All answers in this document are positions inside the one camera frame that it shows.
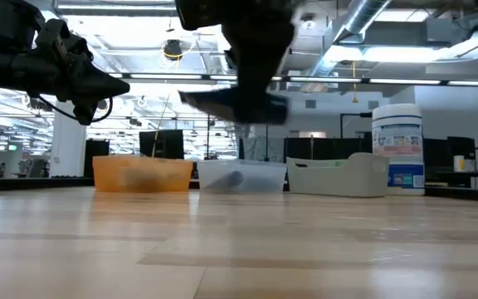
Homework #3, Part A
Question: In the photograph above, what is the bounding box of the orange plastic bin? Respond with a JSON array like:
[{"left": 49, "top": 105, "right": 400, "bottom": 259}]
[{"left": 92, "top": 154, "right": 194, "bottom": 194}]

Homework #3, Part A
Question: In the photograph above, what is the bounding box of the yellow hanging cord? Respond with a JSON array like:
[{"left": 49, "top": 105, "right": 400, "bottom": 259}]
[{"left": 349, "top": 61, "right": 359, "bottom": 105}]

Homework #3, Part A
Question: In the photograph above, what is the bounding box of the clear plastic bin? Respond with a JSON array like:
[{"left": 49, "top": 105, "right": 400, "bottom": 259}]
[{"left": 196, "top": 159, "right": 288, "bottom": 194}]

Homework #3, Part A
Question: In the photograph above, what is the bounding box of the black partition wall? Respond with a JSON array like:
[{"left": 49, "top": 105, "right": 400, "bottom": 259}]
[{"left": 283, "top": 136, "right": 373, "bottom": 162}]

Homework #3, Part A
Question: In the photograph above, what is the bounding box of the white building pillar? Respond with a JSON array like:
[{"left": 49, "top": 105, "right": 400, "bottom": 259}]
[{"left": 49, "top": 99, "right": 88, "bottom": 179}]

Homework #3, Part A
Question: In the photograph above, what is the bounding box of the silver ceiling duct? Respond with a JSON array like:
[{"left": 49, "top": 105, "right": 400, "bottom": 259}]
[{"left": 309, "top": 0, "right": 392, "bottom": 78}]

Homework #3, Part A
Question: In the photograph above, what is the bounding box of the grey plastic bin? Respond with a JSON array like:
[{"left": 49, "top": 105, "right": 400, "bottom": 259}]
[{"left": 285, "top": 151, "right": 391, "bottom": 199}]

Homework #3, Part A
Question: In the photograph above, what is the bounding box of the black panel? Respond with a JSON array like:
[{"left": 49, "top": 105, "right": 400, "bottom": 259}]
[{"left": 83, "top": 139, "right": 110, "bottom": 179}]

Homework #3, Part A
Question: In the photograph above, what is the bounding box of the black aluminium table frame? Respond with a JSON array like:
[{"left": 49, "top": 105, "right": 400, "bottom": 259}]
[{"left": 0, "top": 176, "right": 478, "bottom": 204}]

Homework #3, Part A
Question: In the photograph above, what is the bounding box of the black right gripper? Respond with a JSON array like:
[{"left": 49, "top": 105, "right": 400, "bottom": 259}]
[{"left": 174, "top": 0, "right": 302, "bottom": 122}]

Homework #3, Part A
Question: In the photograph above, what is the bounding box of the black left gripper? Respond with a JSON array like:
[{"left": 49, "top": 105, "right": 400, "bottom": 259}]
[{"left": 35, "top": 18, "right": 131, "bottom": 126}]

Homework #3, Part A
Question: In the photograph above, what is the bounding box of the black disc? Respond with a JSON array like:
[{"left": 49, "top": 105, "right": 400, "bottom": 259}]
[{"left": 120, "top": 165, "right": 173, "bottom": 192}]

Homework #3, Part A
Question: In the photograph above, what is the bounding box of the dark blue travel tube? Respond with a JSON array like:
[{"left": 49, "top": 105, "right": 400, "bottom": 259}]
[{"left": 212, "top": 169, "right": 246, "bottom": 193}]

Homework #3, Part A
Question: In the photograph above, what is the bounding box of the black ceiling cord reel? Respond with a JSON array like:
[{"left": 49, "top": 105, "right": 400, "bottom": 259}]
[{"left": 162, "top": 39, "right": 186, "bottom": 62}]

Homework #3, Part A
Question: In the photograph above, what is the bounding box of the white wipes canister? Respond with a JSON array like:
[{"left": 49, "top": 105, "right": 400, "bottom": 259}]
[{"left": 371, "top": 103, "right": 426, "bottom": 196}]

